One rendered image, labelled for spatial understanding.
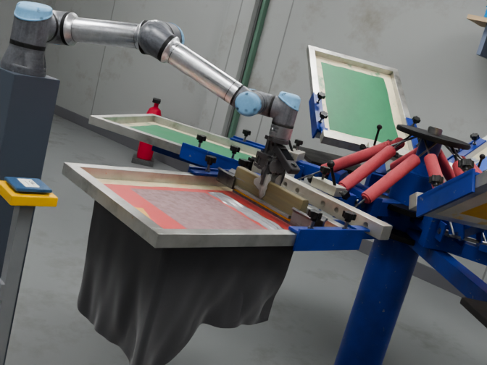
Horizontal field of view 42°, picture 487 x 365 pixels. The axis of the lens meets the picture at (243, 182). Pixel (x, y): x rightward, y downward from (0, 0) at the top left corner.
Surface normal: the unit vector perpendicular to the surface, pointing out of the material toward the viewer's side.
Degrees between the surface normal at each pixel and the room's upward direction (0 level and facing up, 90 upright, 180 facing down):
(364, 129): 32
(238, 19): 90
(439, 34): 90
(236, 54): 90
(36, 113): 90
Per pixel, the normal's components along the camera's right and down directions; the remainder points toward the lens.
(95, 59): -0.59, 0.03
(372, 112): 0.29, -0.66
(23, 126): 0.76, 0.33
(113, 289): -0.77, 0.00
